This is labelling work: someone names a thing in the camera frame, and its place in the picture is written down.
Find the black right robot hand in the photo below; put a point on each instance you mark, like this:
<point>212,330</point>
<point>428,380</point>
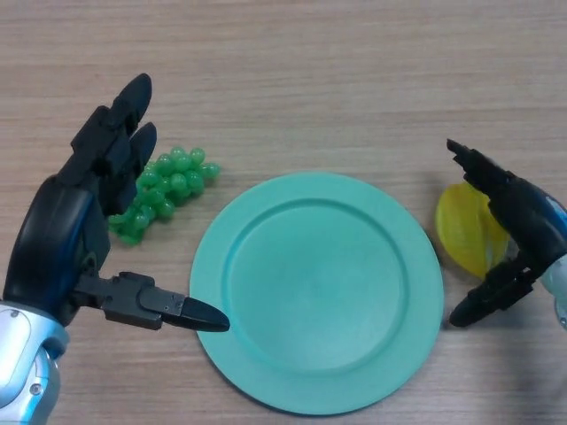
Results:
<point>531,221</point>

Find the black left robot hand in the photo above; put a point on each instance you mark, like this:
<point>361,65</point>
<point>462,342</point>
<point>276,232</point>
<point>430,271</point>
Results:
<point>53,239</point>

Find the yellow starfruit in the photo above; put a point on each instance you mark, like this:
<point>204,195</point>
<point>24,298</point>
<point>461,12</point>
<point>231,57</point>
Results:
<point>460,226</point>

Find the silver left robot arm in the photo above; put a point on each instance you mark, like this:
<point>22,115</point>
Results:
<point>24,358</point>

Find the teal round plate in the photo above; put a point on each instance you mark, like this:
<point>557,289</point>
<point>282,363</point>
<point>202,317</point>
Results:
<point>319,296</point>

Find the green grape bunch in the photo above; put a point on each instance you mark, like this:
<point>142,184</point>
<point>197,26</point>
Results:
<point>177,177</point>

